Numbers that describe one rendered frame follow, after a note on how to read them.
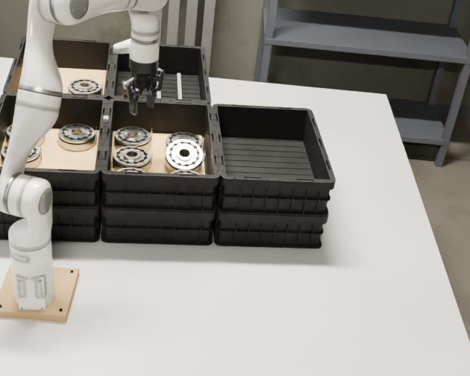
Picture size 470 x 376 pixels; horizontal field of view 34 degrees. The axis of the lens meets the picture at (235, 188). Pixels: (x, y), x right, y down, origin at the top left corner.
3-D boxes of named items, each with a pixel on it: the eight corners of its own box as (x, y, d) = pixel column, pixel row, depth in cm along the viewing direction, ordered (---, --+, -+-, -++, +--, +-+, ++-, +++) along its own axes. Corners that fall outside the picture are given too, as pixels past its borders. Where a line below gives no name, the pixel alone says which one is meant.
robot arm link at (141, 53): (136, 42, 205) (136, 20, 201) (166, 57, 200) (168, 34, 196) (110, 51, 199) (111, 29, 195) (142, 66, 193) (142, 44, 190)
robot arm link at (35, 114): (30, 89, 171) (69, 98, 169) (8, 209, 173) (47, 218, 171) (8, 86, 162) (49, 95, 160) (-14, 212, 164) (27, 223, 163)
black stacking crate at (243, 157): (328, 219, 205) (336, 184, 199) (217, 216, 201) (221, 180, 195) (305, 142, 238) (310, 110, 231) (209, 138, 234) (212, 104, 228)
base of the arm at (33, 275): (52, 309, 179) (48, 251, 170) (11, 309, 178) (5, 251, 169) (57, 283, 187) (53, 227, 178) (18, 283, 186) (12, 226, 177)
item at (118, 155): (150, 168, 209) (150, 165, 208) (112, 166, 208) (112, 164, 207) (150, 148, 217) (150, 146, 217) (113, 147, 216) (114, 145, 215)
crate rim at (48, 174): (100, 181, 192) (100, 173, 191) (-25, 177, 188) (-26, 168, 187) (108, 104, 225) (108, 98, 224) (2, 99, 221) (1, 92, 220)
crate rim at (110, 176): (220, 186, 196) (221, 178, 195) (100, 181, 192) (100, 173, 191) (210, 110, 229) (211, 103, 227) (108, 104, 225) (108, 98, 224)
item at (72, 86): (102, 95, 240) (102, 93, 240) (69, 95, 238) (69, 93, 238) (100, 80, 248) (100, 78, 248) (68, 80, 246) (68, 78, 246)
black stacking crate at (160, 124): (215, 216, 201) (220, 180, 195) (100, 212, 198) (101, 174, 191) (207, 138, 234) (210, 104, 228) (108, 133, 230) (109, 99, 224)
